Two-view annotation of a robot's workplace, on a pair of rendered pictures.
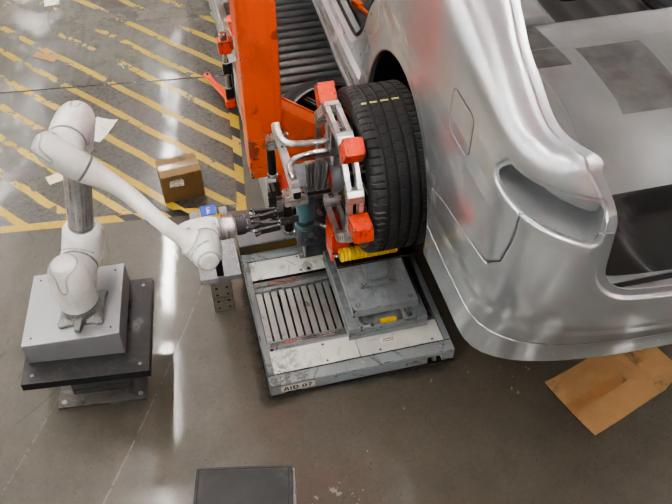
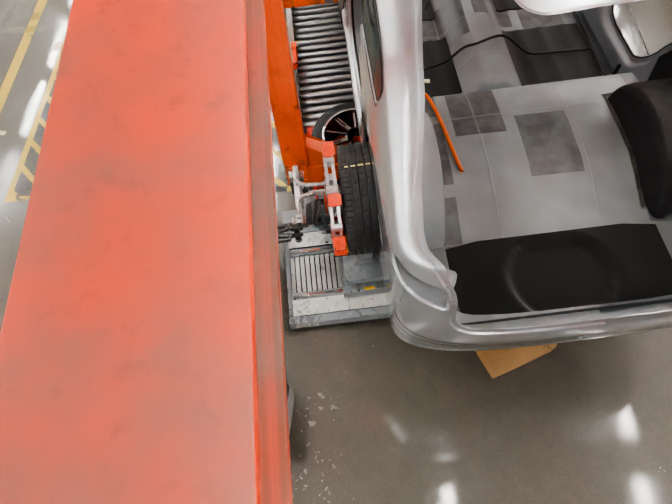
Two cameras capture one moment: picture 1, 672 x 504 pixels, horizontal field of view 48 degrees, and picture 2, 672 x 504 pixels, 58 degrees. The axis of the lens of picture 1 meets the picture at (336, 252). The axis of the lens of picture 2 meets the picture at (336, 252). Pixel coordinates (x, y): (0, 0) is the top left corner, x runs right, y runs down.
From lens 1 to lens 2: 1.09 m
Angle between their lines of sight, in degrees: 14
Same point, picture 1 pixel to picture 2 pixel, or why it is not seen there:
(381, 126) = (355, 185)
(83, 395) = not seen: hidden behind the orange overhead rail
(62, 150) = not seen: hidden behind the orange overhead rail
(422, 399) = (386, 341)
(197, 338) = not seen: hidden behind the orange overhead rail
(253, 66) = (283, 124)
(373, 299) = (361, 273)
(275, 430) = (290, 352)
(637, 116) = (541, 178)
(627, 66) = (546, 135)
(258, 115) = (289, 151)
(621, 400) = (517, 356)
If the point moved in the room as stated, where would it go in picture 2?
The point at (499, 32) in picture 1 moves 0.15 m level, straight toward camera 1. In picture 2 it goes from (405, 167) to (393, 193)
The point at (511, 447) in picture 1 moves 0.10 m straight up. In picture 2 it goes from (436, 380) to (437, 374)
